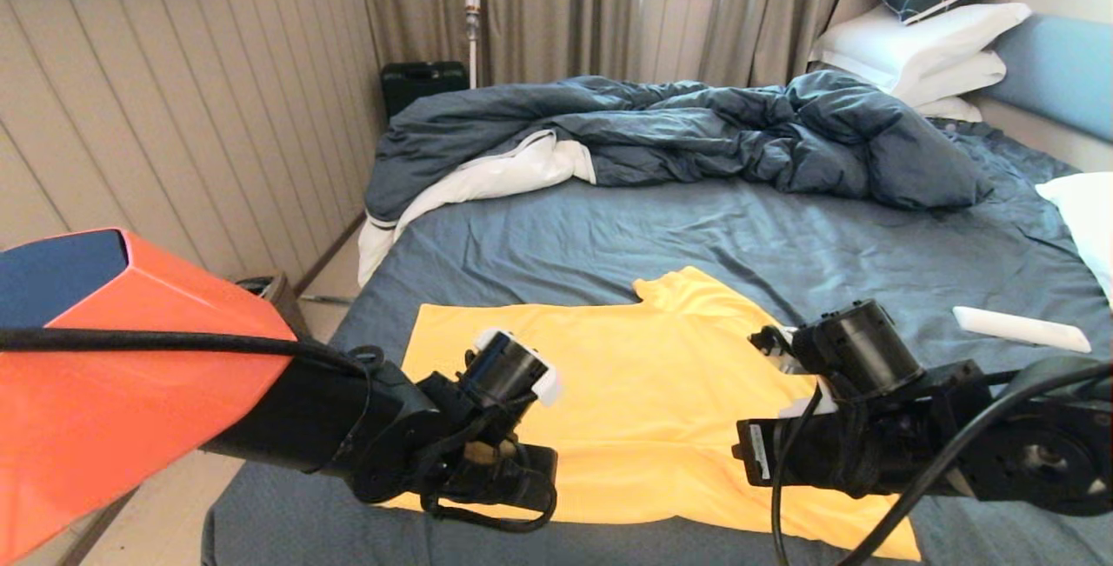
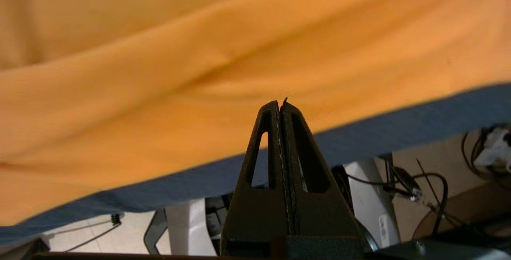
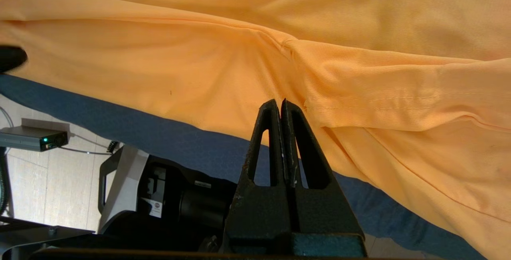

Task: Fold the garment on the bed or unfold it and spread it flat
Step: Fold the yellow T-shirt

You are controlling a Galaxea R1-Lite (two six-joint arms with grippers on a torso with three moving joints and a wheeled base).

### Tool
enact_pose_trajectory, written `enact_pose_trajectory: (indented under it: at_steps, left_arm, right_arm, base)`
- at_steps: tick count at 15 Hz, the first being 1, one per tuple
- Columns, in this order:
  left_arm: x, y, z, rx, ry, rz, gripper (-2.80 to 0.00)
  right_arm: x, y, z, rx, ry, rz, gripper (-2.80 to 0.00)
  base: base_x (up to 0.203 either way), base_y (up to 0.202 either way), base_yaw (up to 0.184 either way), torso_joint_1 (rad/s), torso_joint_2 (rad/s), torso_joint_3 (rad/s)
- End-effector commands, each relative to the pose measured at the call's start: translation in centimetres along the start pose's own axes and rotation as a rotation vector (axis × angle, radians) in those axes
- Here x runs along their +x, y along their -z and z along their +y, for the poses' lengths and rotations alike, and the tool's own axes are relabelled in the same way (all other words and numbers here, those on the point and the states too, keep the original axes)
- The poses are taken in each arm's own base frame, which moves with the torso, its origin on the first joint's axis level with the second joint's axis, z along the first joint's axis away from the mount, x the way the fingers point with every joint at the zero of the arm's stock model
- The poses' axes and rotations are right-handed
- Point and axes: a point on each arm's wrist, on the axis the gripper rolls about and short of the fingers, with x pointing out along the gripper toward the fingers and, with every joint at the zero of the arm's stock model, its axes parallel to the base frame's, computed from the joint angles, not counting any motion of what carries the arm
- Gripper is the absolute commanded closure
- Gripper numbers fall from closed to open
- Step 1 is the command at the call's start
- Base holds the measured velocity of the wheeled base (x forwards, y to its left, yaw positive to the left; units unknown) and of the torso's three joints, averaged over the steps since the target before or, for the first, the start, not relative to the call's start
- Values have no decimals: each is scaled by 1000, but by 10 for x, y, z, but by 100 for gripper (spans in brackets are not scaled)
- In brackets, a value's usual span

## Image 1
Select yellow t-shirt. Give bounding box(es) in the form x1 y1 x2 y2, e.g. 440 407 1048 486
383 267 923 562

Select white remote control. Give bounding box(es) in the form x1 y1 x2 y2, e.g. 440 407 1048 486
951 306 1091 354

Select dark blue bed sheet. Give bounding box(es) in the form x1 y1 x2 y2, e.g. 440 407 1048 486
202 116 1113 566

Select beige trash bin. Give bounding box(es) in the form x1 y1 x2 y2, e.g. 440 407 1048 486
233 271 311 341

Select white duvet lining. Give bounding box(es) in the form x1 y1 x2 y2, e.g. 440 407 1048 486
357 130 597 286

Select small white pillow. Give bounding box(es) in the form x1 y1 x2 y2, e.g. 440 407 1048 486
911 97 983 124

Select crumpled dark blue duvet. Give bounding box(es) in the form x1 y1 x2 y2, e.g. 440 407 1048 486
364 72 992 224

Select beige bed headboard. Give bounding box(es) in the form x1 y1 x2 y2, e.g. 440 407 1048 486
824 0 1113 174

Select medium white pillow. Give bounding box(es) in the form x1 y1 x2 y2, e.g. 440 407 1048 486
889 51 1007 109

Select black suitcase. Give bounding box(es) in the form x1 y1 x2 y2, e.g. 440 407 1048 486
381 62 470 120

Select large white pillow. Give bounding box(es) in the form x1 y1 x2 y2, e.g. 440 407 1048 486
809 3 1031 97

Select blue headboard pad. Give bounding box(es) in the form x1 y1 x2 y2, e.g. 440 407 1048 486
984 15 1113 146

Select narrow beige curtain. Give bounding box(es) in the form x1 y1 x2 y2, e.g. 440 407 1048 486
697 0 918 90

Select wide beige curtain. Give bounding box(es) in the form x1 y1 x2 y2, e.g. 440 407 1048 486
355 0 644 87

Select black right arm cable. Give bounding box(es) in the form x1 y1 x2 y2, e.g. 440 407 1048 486
772 357 1113 566

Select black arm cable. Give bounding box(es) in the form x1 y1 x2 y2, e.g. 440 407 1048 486
772 357 1113 566
0 327 383 376

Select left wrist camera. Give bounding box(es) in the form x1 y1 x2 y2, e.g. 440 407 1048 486
472 328 563 408

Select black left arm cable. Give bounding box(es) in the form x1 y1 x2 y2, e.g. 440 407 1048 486
0 327 383 376

